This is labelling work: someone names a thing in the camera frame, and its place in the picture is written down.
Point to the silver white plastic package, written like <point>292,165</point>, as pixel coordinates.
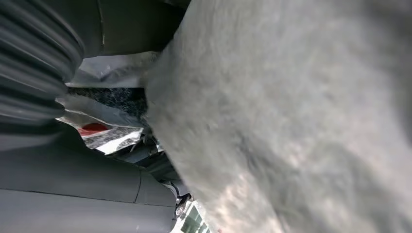
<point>96,69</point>

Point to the white package with red mark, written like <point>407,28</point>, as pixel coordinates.
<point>106,138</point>

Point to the black speckled package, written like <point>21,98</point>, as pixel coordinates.
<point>119,98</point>

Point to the right arm ribbed grey sleeve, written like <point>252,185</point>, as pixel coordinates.
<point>32,64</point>

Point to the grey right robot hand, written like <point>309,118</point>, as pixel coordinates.
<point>70,193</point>

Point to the grey white plastic package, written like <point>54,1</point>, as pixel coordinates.
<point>93,111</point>

